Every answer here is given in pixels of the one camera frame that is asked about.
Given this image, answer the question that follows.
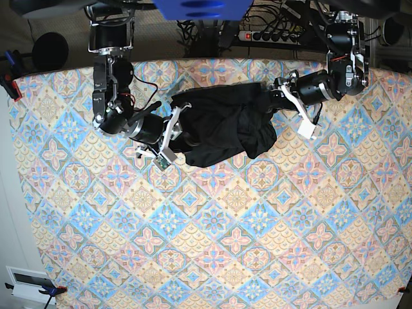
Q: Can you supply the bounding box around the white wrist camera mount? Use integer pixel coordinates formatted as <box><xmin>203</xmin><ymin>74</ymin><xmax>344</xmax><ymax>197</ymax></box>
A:
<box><xmin>135</xmin><ymin>102</ymin><xmax>192</xmax><ymax>171</ymax></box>
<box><xmin>270</xmin><ymin>77</ymin><xmax>324</xmax><ymax>140</ymax></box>

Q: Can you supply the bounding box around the white power strip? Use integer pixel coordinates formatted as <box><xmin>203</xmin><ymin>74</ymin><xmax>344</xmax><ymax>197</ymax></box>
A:
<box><xmin>238</xmin><ymin>30</ymin><xmax>299</xmax><ymax>44</ymax></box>

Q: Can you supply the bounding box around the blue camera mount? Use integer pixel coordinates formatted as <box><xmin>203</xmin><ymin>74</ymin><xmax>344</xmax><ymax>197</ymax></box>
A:
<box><xmin>153</xmin><ymin>0</ymin><xmax>253</xmax><ymax>21</ymax></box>

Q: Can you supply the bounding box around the black round speaker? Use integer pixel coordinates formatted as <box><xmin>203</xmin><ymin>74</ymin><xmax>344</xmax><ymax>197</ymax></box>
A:
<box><xmin>32</xmin><ymin>32</ymin><xmax>69</xmax><ymax>71</ymax></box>

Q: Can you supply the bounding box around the white wall vent box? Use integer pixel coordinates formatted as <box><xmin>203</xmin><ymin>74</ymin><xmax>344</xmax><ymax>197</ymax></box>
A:
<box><xmin>6</xmin><ymin>266</ymin><xmax>53</xmax><ymax>304</ymax></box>

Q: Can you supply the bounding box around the patterned tablecloth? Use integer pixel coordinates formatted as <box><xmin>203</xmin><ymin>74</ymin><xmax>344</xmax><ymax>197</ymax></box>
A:
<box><xmin>8</xmin><ymin>68</ymin><xmax>411</xmax><ymax>308</ymax></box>

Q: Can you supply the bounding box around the black t-shirt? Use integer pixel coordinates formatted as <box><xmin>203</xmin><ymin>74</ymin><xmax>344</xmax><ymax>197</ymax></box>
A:
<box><xmin>169</xmin><ymin>82</ymin><xmax>294</xmax><ymax>167</ymax></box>

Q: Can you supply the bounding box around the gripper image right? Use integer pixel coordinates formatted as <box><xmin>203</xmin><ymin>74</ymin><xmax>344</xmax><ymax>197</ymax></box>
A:
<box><xmin>270</xmin><ymin>70</ymin><xmax>341</xmax><ymax>109</ymax></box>

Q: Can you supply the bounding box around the white round device upper right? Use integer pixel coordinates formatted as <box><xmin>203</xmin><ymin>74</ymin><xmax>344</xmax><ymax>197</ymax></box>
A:
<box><xmin>382</xmin><ymin>17</ymin><xmax>404</xmax><ymax>46</ymax></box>

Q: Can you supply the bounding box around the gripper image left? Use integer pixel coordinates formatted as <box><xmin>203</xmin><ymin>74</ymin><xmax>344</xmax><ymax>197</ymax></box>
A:
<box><xmin>127</xmin><ymin>101</ymin><xmax>171</xmax><ymax>148</ymax></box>

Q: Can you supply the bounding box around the red black clamp upper left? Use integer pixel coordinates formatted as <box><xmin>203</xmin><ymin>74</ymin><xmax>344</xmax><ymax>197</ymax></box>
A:
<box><xmin>1</xmin><ymin>50</ymin><xmax>23</xmax><ymax>102</ymax></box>

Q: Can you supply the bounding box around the blue clamp lower left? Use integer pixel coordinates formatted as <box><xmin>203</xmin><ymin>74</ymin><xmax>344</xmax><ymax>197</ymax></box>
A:
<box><xmin>5</xmin><ymin>283</ymin><xmax>67</xmax><ymax>308</ymax></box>

